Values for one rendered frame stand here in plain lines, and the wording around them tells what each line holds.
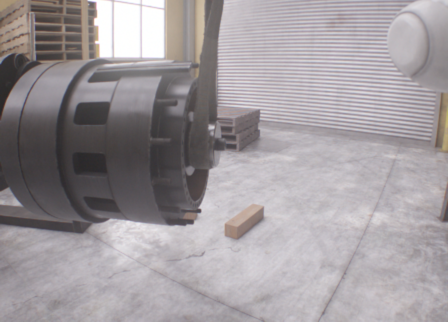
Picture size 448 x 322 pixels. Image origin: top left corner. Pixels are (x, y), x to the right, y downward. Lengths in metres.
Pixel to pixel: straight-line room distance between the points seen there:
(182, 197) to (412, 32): 0.68
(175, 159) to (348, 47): 5.52
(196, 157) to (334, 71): 5.38
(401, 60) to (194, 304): 1.43
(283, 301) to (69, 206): 1.11
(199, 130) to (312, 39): 5.55
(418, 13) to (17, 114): 0.94
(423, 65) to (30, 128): 0.88
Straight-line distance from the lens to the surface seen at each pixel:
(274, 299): 1.64
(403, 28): 0.38
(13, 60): 1.16
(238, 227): 2.10
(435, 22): 0.37
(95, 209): 0.95
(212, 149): 0.90
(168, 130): 0.80
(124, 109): 0.80
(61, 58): 4.50
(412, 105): 5.97
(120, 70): 0.89
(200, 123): 0.89
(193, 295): 1.66
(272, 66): 6.64
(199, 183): 1.10
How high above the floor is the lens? 1.06
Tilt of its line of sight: 14 degrees down
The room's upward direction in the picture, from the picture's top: straight up
